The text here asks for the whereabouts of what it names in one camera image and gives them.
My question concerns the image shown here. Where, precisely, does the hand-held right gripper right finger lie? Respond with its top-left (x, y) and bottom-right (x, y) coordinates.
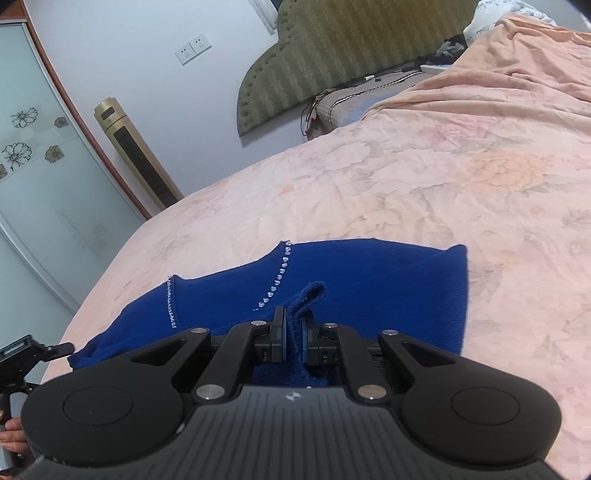
top-left (301, 308), bottom-right (459, 401)

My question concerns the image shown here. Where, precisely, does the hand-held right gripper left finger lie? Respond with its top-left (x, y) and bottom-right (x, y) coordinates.
top-left (130, 306), bottom-right (290, 403)

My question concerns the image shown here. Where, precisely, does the blue knit sweater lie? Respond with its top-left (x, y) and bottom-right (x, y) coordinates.
top-left (68, 239), bottom-right (469, 389)

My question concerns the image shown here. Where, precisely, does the dark clothes pile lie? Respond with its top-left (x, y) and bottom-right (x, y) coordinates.
top-left (418, 34), bottom-right (470, 70)

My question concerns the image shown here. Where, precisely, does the person's left hand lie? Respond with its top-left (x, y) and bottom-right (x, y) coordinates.
top-left (0, 415), bottom-right (31, 460)

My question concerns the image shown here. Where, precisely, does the flowered glass wardrobe door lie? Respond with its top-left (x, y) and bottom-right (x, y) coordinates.
top-left (0, 21), bottom-right (153, 343)

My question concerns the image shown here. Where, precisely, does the pink floral blanket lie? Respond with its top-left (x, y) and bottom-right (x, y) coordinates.
top-left (41, 11), bottom-right (591, 480)

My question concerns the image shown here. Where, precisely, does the gold tower air conditioner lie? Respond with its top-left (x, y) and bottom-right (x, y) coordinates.
top-left (93, 97), bottom-right (184, 211)

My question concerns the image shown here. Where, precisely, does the green striped headboard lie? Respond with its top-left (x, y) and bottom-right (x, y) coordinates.
top-left (236, 0), bottom-right (482, 138)

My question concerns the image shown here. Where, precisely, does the window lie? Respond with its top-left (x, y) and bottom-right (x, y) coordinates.
top-left (248, 0), bottom-right (283, 36)

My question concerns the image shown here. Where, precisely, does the white cloth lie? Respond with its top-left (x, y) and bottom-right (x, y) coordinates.
top-left (463, 0), bottom-right (563, 47)

